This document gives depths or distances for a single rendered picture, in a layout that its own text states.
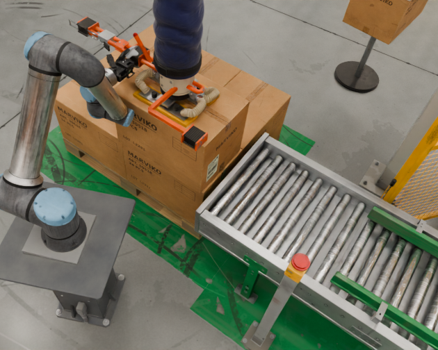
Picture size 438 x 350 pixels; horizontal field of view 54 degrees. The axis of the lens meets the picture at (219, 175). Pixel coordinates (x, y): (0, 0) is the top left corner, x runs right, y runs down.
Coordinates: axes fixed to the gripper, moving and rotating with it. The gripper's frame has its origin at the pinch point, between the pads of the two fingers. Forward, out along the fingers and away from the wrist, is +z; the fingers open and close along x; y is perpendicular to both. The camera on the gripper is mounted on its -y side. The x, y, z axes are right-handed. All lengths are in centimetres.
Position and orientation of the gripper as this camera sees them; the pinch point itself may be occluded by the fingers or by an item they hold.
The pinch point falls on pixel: (135, 53)
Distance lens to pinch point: 231.1
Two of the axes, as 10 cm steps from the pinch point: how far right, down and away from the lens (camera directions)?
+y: 8.2, 5.1, -2.8
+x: 0.8, -5.8, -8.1
